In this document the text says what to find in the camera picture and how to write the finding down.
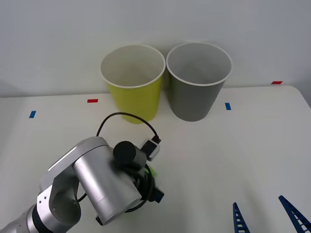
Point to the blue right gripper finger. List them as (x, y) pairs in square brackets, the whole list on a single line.
[(239, 221), (295, 213)]

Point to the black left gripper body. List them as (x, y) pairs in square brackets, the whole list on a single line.
[(143, 180)]

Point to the grey plastic bin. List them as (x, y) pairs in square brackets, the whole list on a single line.
[(194, 99)]

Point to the yellow-green plastic bin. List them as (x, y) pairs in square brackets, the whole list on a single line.
[(138, 102)]

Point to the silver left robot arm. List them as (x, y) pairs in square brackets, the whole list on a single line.
[(102, 174)]

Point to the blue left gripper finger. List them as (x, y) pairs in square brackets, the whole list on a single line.
[(159, 194)]

